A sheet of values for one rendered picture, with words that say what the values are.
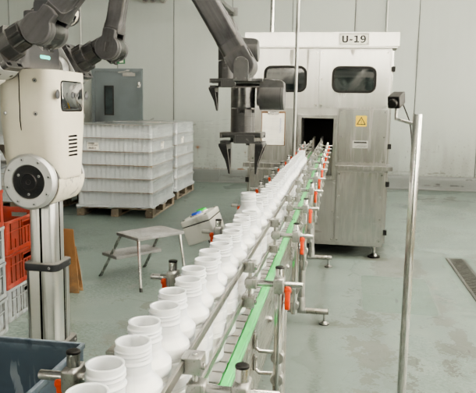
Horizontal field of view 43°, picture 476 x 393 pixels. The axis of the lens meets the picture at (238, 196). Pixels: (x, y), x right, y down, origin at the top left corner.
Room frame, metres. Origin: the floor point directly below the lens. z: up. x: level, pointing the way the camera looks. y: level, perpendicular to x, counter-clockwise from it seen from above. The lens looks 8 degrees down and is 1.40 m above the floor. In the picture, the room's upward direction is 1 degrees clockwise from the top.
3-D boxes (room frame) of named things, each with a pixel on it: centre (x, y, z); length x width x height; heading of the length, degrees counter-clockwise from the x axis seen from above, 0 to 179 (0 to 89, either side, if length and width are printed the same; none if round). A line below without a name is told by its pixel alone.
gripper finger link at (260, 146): (1.45, -0.03, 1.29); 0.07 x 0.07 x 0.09; 81
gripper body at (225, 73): (1.94, 0.04, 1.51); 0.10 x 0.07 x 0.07; 81
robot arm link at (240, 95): (1.46, -0.01, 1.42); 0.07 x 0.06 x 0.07; 80
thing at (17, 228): (4.08, 1.62, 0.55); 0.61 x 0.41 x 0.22; 174
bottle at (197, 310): (0.82, 0.07, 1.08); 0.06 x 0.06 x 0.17
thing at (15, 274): (4.07, 1.62, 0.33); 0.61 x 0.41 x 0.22; 174
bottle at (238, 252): (1.17, 0.01, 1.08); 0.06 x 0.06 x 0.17
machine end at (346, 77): (6.51, -0.86, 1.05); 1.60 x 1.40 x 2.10; 171
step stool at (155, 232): (4.86, 0.77, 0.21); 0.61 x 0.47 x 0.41; 44
